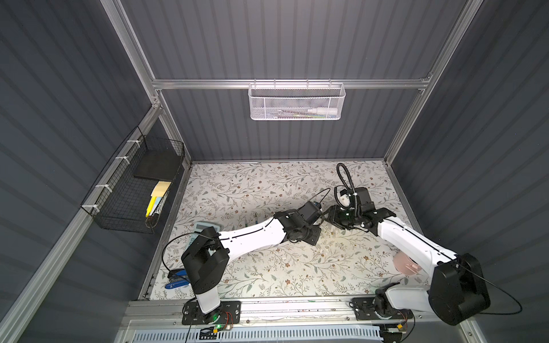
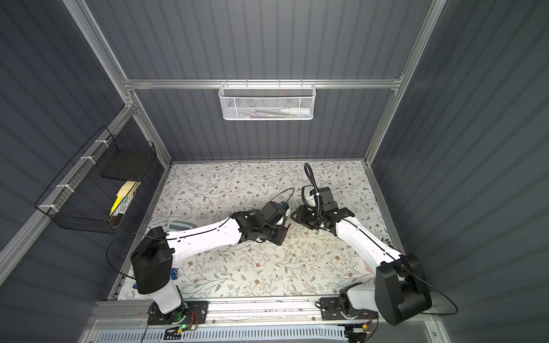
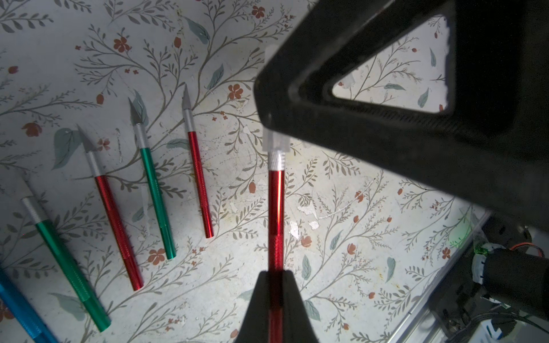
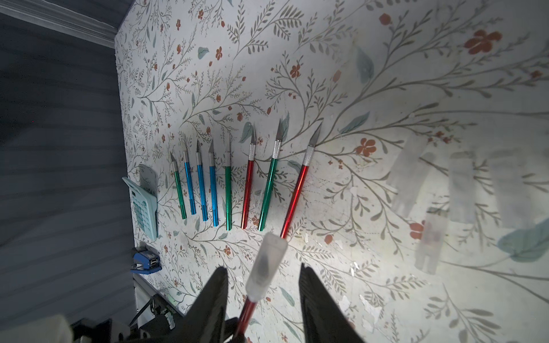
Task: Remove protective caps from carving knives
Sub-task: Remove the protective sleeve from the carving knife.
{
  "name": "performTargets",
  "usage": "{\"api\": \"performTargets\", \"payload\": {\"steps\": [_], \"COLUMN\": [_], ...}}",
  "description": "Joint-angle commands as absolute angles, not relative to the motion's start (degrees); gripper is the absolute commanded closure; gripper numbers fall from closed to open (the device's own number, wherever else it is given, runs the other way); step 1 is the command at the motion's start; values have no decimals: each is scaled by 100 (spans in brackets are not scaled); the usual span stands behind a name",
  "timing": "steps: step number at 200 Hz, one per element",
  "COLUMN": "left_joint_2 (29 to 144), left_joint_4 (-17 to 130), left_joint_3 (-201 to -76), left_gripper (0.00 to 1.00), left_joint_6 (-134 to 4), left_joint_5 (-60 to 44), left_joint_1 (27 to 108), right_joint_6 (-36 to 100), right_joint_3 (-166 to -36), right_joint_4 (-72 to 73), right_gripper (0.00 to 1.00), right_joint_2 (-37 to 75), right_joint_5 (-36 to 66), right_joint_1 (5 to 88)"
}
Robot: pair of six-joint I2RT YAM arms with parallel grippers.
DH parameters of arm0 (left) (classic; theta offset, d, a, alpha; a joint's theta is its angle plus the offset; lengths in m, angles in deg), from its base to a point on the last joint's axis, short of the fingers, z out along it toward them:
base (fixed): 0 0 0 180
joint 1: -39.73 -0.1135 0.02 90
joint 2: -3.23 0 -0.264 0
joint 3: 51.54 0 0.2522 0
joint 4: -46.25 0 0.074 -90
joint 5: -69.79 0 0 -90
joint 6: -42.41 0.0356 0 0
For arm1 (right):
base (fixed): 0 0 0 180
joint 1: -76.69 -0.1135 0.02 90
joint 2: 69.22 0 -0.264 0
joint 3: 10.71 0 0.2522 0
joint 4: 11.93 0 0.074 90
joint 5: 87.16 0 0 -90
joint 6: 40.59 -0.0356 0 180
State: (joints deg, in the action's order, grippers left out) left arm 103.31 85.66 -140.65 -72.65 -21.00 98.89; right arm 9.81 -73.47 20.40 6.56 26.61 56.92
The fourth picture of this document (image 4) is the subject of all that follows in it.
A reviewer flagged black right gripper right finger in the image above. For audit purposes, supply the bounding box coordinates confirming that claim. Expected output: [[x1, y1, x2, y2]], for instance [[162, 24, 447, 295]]
[[299, 264, 363, 343]]

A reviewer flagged blue stapler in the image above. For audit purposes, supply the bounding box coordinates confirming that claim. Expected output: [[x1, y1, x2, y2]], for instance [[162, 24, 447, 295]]
[[130, 247, 162, 274]]

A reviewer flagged blue carving knife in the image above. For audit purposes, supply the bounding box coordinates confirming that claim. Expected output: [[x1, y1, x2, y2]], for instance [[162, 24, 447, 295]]
[[196, 140, 208, 222], [182, 144, 197, 215], [209, 141, 219, 227]]

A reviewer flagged green carving knife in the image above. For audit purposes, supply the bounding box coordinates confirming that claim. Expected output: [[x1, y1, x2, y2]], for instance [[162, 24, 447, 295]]
[[224, 140, 232, 231], [258, 120, 283, 232], [170, 154, 187, 220]]

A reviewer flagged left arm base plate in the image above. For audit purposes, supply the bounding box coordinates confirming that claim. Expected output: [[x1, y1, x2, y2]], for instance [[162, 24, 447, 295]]
[[128, 294, 176, 339]]

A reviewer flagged clear plastic knife cap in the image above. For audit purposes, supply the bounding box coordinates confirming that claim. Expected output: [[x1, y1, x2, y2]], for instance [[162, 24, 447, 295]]
[[387, 134, 427, 189]]

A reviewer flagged dark red carving knife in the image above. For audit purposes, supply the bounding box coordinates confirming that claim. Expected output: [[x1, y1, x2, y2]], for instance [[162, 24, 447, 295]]
[[232, 297, 257, 343]]

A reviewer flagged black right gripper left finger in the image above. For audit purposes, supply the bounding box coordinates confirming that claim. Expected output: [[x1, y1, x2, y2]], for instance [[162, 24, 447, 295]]
[[164, 267, 228, 342]]

